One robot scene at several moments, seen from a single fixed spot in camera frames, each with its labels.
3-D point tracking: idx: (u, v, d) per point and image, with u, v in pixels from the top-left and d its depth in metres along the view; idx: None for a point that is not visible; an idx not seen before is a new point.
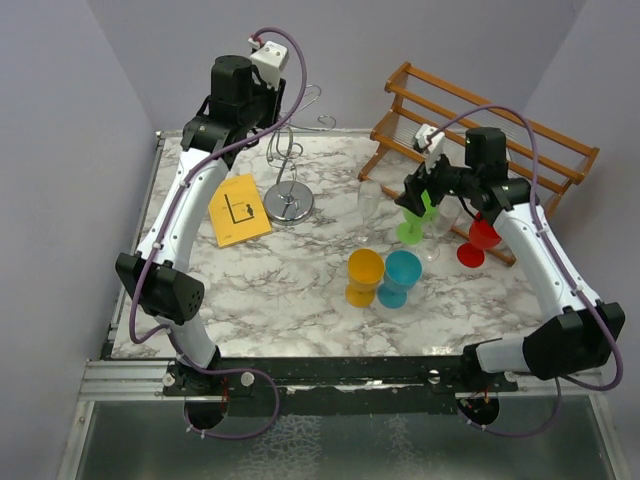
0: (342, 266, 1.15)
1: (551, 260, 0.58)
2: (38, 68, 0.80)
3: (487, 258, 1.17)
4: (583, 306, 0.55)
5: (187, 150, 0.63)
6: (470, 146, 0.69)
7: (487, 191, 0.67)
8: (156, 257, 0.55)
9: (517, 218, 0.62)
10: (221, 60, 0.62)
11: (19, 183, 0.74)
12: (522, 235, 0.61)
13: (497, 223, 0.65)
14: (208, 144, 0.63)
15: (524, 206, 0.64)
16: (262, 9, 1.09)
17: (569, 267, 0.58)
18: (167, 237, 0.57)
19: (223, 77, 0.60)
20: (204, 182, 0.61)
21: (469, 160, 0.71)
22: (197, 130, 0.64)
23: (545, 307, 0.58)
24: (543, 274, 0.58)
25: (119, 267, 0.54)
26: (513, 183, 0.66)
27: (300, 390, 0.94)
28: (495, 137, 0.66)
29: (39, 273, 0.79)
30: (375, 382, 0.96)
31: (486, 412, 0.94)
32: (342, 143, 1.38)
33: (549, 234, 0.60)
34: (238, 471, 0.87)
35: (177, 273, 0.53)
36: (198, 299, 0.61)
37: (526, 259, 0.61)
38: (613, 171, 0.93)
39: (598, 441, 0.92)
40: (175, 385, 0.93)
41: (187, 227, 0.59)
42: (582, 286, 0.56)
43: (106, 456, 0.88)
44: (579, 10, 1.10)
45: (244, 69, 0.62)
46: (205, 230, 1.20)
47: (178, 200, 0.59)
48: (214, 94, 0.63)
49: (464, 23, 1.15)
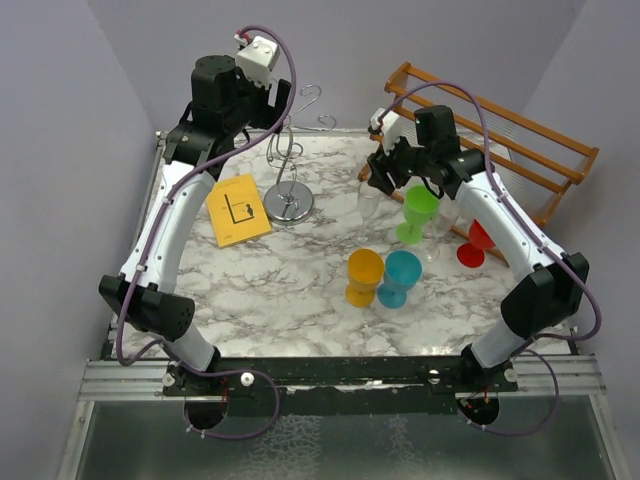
0: (342, 266, 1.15)
1: (514, 223, 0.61)
2: (38, 67, 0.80)
3: (487, 258, 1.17)
4: (551, 261, 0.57)
5: (169, 164, 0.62)
6: (420, 125, 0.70)
7: (444, 165, 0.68)
8: (141, 279, 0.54)
9: (476, 188, 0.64)
10: (201, 64, 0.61)
11: (20, 183, 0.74)
12: (484, 203, 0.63)
13: (458, 196, 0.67)
14: (192, 155, 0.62)
15: (481, 175, 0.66)
16: (262, 9, 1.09)
17: (533, 227, 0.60)
18: (151, 258, 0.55)
19: (203, 83, 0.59)
20: (188, 197, 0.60)
21: (421, 137, 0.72)
22: (179, 141, 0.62)
23: (516, 269, 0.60)
24: (510, 237, 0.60)
25: (104, 290, 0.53)
26: (467, 153, 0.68)
27: (301, 390, 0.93)
28: (442, 112, 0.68)
29: (39, 273, 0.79)
30: (375, 382, 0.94)
31: (486, 413, 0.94)
32: (342, 143, 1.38)
33: (510, 199, 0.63)
34: (238, 471, 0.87)
35: (163, 296, 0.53)
36: (188, 314, 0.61)
37: (492, 226, 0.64)
38: (613, 170, 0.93)
39: (598, 441, 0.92)
40: (175, 385, 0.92)
41: (171, 246, 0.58)
42: (547, 243, 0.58)
43: (106, 456, 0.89)
44: (579, 10, 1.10)
45: (226, 72, 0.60)
46: (205, 230, 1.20)
47: (161, 219, 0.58)
48: (197, 100, 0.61)
49: (463, 24, 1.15)
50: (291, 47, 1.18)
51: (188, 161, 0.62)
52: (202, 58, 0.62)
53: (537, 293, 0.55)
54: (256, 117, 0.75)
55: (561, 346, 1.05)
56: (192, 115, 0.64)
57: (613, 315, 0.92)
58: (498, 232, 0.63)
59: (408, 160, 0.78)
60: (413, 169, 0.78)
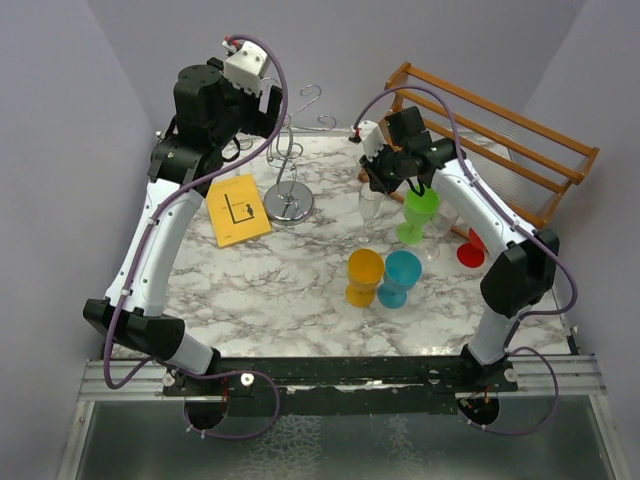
0: (342, 266, 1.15)
1: (488, 206, 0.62)
2: (38, 66, 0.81)
3: (487, 258, 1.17)
4: (524, 238, 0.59)
5: (154, 182, 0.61)
6: (390, 126, 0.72)
7: (417, 156, 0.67)
8: (126, 303, 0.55)
9: (449, 174, 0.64)
10: (185, 77, 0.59)
11: (20, 182, 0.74)
12: (458, 189, 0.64)
13: (433, 184, 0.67)
14: (178, 173, 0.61)
15: (454, 163, 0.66)
16: (262, 8, 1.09)
17: (504, 207, 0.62)
18: (137, 282, 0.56)
19: (186, 98, 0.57)
20: (175, 216, 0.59)
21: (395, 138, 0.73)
22: (165, 158, 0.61)
23: (491, 248, 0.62)
24: (484, 220, 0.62)
25: (89, 315, 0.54)
26: (439, 143, 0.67)
27: (301, 390, 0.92)
28: (407, 109, 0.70)
29: (39, 273, 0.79)
30: (375, 382, 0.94)
31: (486, 412, 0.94)
32: (342, 143, 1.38)
33: (481, 182, 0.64)
34: (238, 471, 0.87)
35: (150, 322, 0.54)
36: (175, 335, 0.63)
37: (466, 210, 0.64)
38: (612, 169, 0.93)
39: (598, 441, 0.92)
40: (175, 385, 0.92)
41: (157, 268, 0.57)
42: (519, 221, 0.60)
43: (107, 457, 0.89)
44: (579, 10, 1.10)
45: (210, 84, 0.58)
46: (205, 230, 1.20)
47: (146, 241, 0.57)
48: (181, 114, 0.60)
49: (463, 24, 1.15)
50: (291, 47, 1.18)
51: (172, 179, 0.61)
52: (185, 69, 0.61)
53: (510, 269, 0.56)
54: (247, 123, 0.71)
55: (561, 346, 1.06)
56: (178, 129, 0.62)
57: (614, 315, 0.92)
58: (472, 216, 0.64)
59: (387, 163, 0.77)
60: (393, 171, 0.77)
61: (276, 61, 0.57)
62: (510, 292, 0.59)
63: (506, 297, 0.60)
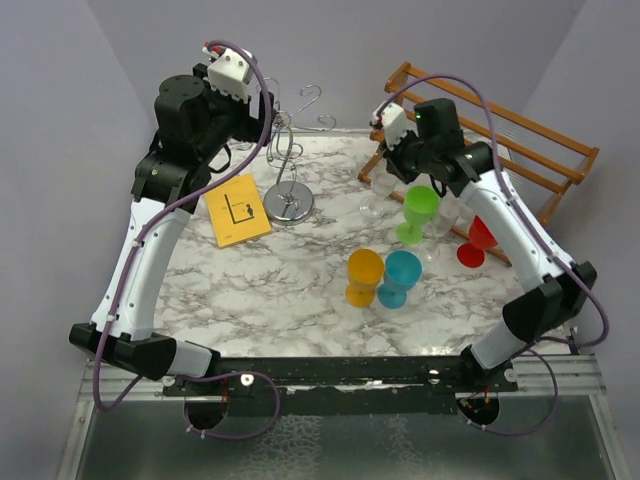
0: (342, 266, 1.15)
1: (525, 230, 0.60)
2: (38, 65, 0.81)
3: (487, 258, 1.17)
4: (560, 270, 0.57)
5: (138, 201, 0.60)
6: (421, 119, 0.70)
7: (449, 162, 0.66)
8: (113, 330, 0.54)
9: (485, 189, 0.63)
10: (166, 90, 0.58)
11: (20, 181, 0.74)
12: (493, 205, 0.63)
13: (464, 195, 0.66)
14: (164, 190, 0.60)
15: (489, 175, 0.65)
16: (261, 9, 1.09)
17: (541, 234, 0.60)
18: (123, 306, 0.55)
19: (168, 112, 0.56)
20: (160, 237, 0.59)
21: (425, 133, 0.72)
22: (149, 176, 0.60)
23: (522, 276, 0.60)
24: (519, 244, 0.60)
25: (74, 342, 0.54)
26: (473, 150, 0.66)
27: (301, 390, 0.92)
28: (444, 106, 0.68)
29: (38, 272, 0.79)
30: (375, 382, 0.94)
31: (486, 412, 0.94)
32: (342, 143, 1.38)
33: (519, 201, 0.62)
34: (238, 471, 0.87)
35: (137, 346, 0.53)
36: (168, 354, 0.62)
37: (499, 230, 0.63)
38: (612, 168, 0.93)
39: (599, 442, 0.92)
40: (175, 385, 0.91)
41: (143, 290, 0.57)
42: (557, 252, 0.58)
43: (106, 457, 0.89)
44: (578, 11, 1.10)
45: (193, 97, 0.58)
46: (205, 230, 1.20)
47: (131, 264, 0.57)
48: (165, 130, 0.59)
49: (462, 25, 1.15)
50: (291, 47, 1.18)
51: (158, 198, 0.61)
52: (167, 82, 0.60)
53: (546, 304, 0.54)
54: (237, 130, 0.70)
55: (561, 347, 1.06)
56: (162, 144, 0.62)
57: (614, 315, 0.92)
58: (505, 237, 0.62)
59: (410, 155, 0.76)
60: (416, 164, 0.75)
61: (259, 75, 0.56)
62: (538, 324, 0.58)
63: (530, 328, 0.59)
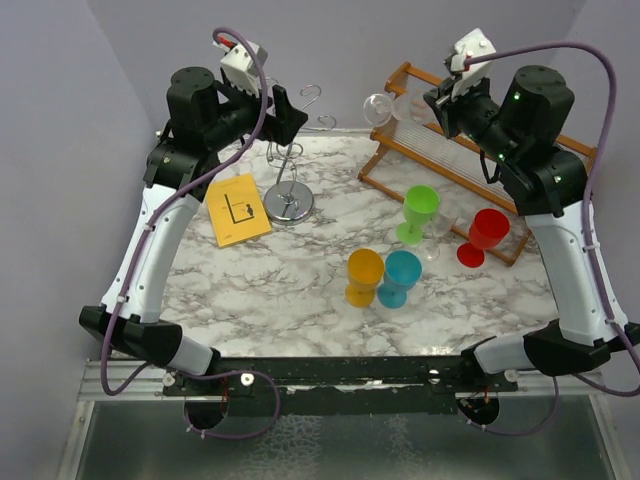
0: (342, 266, 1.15)
1: (592, 284, 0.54)
2: (39, 65, 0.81)
3: (487, 258, 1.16)
4: (614, 333, 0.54)
5: (151, 187, 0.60)
6: (520, 104, 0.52)
7: (530, 176, 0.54)
8: (122, 310, 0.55)
9: (566, 228, 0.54)
10: (178, 80, 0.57)
11: (20, 182, 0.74)
12: (569, 249, 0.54)
13: (535, 219, 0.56)
14: (174, 178, 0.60)
15: (574, 208, 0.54)
16: (261, 8, 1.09)
17: (608, 290, 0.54)
18: (133, 288, 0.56)
19: (180, 103, 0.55)
20: (170, 222, 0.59)
21: (512, 119, 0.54)
22: (160, 163, 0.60)
23: (567, 324, 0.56)
24: (580, 297, 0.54)
25: (84, 322, 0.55)
26: (564, 169, 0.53)
27: (301, 390, 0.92)
28: (563, 103, 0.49)
29: (39, 273, 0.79)
30: (375, 382, 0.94)
31: (487, 412, 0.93)
32: (342, 143, 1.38)
33: (597, 250, 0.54)
34: (238, 471, 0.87)
35: (145, 328, 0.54)
36: (173, 341, 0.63)
37: (561, 269, 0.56)
38: (612, 168, 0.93)
39: (598, 441, 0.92)
40: (175, 385, 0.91)
41: (153, 274, 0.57)
42: (618, 315, 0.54)
43: (106, 457, 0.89)
44: (579, 10, 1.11)
45: (204, 88, 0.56)
46: (205, 230, 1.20)
47: (142, 247, 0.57)
48: (176, 120, 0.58)
49: (463, 24, 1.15)
50: (291, 46, 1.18)
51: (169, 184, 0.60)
52: (178, 72, 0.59)
53: (591, 366, 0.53)
54: None
55: None
56: (174, 134, 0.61)
57: None
58: (564, 280, 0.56)
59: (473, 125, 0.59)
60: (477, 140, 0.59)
61: (260, 72, 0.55)
62: (573, 370, 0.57)
63: (563, 368, 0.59)
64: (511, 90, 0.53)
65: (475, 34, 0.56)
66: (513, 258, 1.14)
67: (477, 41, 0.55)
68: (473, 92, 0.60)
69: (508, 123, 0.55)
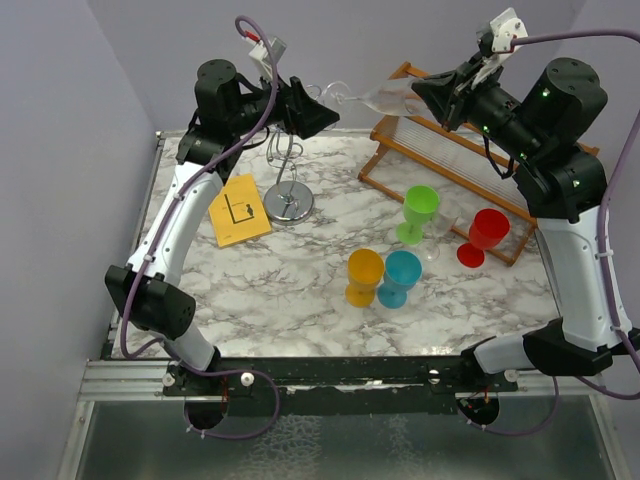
0: (342, 266, 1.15)
1: (601, 292, 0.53)
2: (39, 65, 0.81)
3: (487, 258, 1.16)
4: (617, 340, 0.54)
5: (182, 164, 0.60)
6: (548, 101, 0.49)
7: (546, 177, 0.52)
8: (148, 269, 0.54)
9: (579, 234, 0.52)
10: (204, 73, 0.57)
11: (20, 181, 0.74)
12: (580, 255, 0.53)
13: (550, 222, 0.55)
14: (204, 158, 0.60)
15: (590, 215, 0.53)
16: (261, 9, 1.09)
17: (617, 297, 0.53)
18: (159, 250, 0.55)
19: (206, 96, 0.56)
20: (199, 195, 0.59)
21: (536, 116, 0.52)
22: (192, 145, 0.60)
23: (571, 327, 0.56)
24: (589, 304, 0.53)
25: (109, 281, 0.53)
26: (584, 173, 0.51)
27: (300, 390, 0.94)
28: (595, 105, 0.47)
29: (40, 272, 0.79)
30: (375, 382, 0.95)
31: (486, 412, 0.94)
32: (343, 143, 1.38)
33: (610, 257, 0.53)
34: (238, 471, 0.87)
35: (169, 287, 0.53)
36: (189, 314, 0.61)
37: (570, 273, 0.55)
38: None
39: (598, 441, 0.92)
40: (175, 385, 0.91)
41: (180, 239, 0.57)
42: (623, 322, 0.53)
43: (106, 458, 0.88)
44: (578, 10, 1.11)
45: (227, 82, 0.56)
46: (205, 230, 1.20)
47: (172, 213, 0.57)
48: (202, 110, 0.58)
49: (464, 24, 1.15)
50: (291, 47, 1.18)
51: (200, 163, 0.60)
52: (203, 65, 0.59)
53: (593, 372, 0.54)
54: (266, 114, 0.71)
55: None
56: (201, 120, 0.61)
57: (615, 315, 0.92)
58: (572, 285, 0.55)
59: (491, 117, 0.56)
60: (495, 132, 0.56)
61: (274, 67, 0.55)
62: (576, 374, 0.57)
63: (566, 370, 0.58)
64: (539, 85, 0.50)
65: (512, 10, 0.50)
66: (513, 258, 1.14)
67: (513, 21, 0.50)
68: (489, 81, 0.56)
69: (531, 118, 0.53)
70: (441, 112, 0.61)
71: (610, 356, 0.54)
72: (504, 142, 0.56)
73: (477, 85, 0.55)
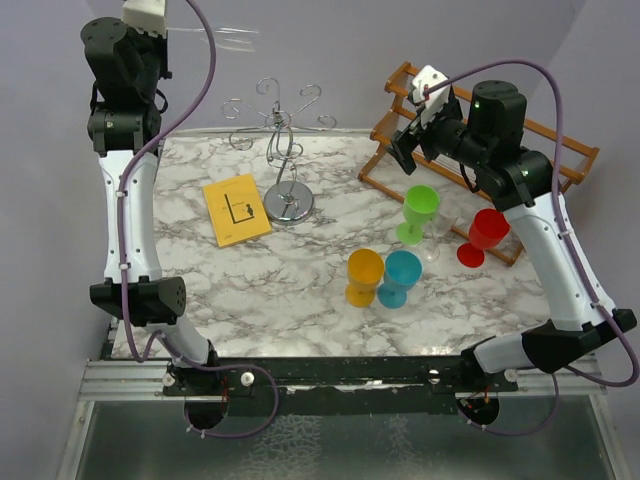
0: (342, 266, 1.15)
1: (573, 270, 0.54)
2: (38, 65, 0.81)
3: (487, 258, 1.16)
4: (601, 318, 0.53)
5: (106, 155, 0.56)
6: (479, 111, 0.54)
7: (501, 174, 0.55)
8: (129, 277, 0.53)
9: (538, 217, 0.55)
10: (89, 37, 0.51)
11: (21, 180, 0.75)
12: (544, 237, 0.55)
13: (510, 214, 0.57)
14: (125, 138, 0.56)
15: (545, 200, 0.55)
16: (261, 9, 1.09)
17: (589, 273, 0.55)
18: (131, 254, 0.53)
19: (104, 64, 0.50)
20: (140, 184, 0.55)
21: (477, 127, 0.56)
22: (105, 127, 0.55)
23: (558, 314, 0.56)
24: (564, 284, 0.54)
25: (95, 299, 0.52)
26: (527, 163, 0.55)
27: (301, 390, 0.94)
28: (517, 105, 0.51)
29: (41, 271, 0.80)
30: (375, 382, 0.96)
31: (486, 412, 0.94)
32: (343, 143, 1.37)
33: (571, 236, 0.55)
34: (238, 471, 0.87)
35: (159, 284, 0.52)
36: (181, 292, 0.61)
37: (541, 259, 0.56)
38: (612, 170, 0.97)
39: (598, 441, 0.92)
40: (175, 385, 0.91)
41: (144, 234, 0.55)
42: (602, 297, 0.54)
43: (106, 457, 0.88)
44: (578, 11, 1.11)
45: (121, 40, 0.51)
46: (205, 230, 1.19)
47: (123, 213, 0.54)
48: (102, 81, 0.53)
49: (464, 23, 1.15)
50: (291, 47, 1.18)
51: (122, 145, 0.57)
52: (85, 28, 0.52)
53: (583, 351, 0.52)
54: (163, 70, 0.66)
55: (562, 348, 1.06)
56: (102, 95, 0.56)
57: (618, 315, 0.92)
58: (546, 269, 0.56)
59: (447, 143, 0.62)
60: (455, 151, 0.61)
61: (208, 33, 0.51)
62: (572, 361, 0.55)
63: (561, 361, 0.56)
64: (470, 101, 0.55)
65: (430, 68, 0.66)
66: (513, 258, 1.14)
67: (429, 73, 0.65)
68: (439, 118, 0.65)
69: (476, 132, 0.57)
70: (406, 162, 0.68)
71: (600, 337, 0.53)
72: (464, 159, 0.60)
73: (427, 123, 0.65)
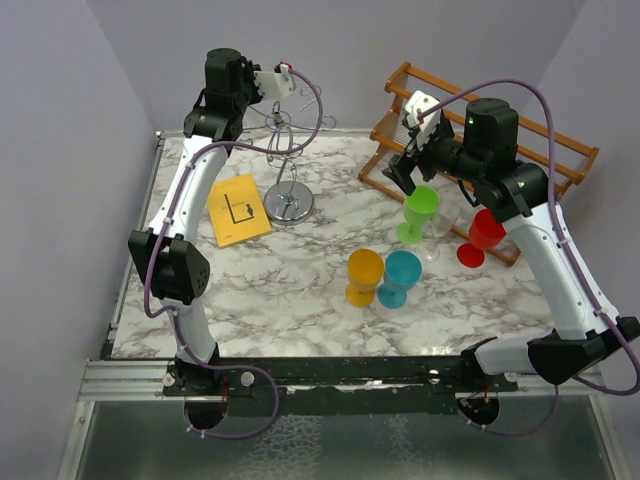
0: (342, 266, 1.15)
1: (574, 278, 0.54)
2: (37, 66, 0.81)
3: (487, 258, 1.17)
4: (606, 327, 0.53)
5: (190, 137, 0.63)
6: (473, 127, 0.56)
7: (498, 186, 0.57)
8: (168, 232, 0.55)
9: (536, 226, 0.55)
10: (212, 55, 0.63)
11: (21, 180, 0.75)
12: (542, 246, 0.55)
13: (508, 225, 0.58)
14: (208, 130, 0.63)
15: (542, 208, 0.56)
16: (260, 8, 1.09)
17: (590, 282, 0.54)
18: (177, 214, 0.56)
19: (215, 72, 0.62)
20: (208, 164, 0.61)
21: (472, 142, 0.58)
22: (198, 121, 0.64)
23: (561, 324, 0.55)
24: (566, 293, 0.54)
25: (131, 245, 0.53)
26: (524, 174, 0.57)
27: (301, 390, 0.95)
28: (508, 119, 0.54)
29: (40, 272, 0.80)
30: (375, 382, 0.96)
31: (486, 412, 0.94)
32: (343, 143, 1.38)
33: (571, 244, 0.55)
34: (238, 471, 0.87)
35: (189, 245, 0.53)
36: (203, 275, 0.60)
37: (542, 268, 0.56)
38: (613, 171, 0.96)
39: (599, 442, 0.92)
40: (175, 385, 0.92)
41: (194, 203, 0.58)
42: (605, 306, 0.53)
43: (106, 457, 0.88)
44: (578, 10, 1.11)
45: (235, 61, 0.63)
46: (205, 230, 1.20)
47: (184, 181, 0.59)
48: (209, 86, 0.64)
49: (464, 23, 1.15)
50: (291, 46, 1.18)
51: (205, 134, 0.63)
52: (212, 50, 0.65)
53: (588, 360, 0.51)
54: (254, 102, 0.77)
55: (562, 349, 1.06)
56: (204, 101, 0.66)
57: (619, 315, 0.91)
58: (547, 278, 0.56)
59: (444, 161, 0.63)
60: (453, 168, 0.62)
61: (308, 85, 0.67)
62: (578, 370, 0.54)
63: (565, 369, 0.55)
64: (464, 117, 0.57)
65: (420, 92, 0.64)
66: (513, 258, 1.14)
67: (420, 97, 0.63)
68: (434, 138, 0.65)
69: (472, 147, 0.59)
70: (403, 184, 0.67)
71: (606, 346, 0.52)
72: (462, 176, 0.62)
73: (423, 145, 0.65)
